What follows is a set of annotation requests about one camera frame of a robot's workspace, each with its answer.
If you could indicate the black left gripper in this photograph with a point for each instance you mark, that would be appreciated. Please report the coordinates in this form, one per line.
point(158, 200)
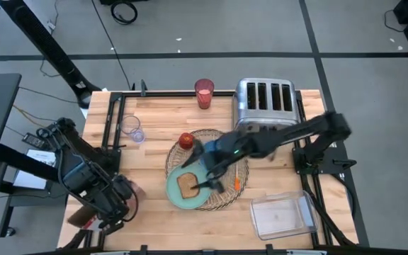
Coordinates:
point(117, 209)

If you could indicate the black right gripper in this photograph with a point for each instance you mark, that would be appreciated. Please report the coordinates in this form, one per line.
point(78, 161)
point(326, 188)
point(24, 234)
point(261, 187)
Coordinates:
point(230, 150)

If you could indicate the blue bowl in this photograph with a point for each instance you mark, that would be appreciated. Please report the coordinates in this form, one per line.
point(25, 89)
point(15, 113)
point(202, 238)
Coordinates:
point(211, 147)

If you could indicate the brown toast slice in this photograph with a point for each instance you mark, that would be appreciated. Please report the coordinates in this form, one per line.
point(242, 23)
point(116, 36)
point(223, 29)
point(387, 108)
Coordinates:
point(187, 186)

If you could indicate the red apple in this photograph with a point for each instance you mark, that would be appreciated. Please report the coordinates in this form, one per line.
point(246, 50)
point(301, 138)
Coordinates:
point(186, 141)

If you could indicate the cardboard cereal box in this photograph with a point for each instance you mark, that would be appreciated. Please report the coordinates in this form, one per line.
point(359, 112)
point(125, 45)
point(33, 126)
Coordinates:
point(81, 216)

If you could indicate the green plate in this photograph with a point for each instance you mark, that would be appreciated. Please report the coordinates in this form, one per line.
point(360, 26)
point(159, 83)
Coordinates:
point(174, 193)

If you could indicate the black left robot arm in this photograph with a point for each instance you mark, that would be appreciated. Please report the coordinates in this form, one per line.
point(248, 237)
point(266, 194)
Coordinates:
point(76, 170)

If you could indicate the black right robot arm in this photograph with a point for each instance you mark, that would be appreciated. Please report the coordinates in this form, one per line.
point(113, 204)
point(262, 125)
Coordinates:
point(296, 131)

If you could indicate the round woven straw placemat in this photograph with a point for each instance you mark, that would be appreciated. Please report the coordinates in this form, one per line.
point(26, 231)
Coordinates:
point(232, 196)

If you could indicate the pink plastic tumbler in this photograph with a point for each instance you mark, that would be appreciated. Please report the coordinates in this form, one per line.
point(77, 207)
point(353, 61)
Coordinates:
point(204, 93)

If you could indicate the clear drinking glass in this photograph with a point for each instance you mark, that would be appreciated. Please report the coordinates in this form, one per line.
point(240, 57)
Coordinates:
point(133, 129)

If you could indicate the silver four-slot toaster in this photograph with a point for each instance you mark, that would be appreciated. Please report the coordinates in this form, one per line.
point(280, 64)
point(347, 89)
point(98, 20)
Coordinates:
point(266, 102)

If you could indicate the clear plastic container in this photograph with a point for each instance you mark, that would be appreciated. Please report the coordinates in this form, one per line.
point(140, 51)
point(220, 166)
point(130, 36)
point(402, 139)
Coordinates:
point(282, 214)

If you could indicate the white paper booklet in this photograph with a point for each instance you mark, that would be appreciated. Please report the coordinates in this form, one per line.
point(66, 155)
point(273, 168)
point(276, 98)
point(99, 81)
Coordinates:
point(34, 173)

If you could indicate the black power adapter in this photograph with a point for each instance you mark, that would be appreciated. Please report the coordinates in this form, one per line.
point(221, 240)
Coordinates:
point(35, 140)

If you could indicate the black slanted tower pole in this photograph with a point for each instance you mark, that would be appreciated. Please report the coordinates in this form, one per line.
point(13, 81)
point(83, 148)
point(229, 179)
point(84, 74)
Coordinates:
point(44, 42)

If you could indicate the black aluminium table frame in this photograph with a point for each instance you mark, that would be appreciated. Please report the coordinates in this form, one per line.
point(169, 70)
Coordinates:
point(161, 93)

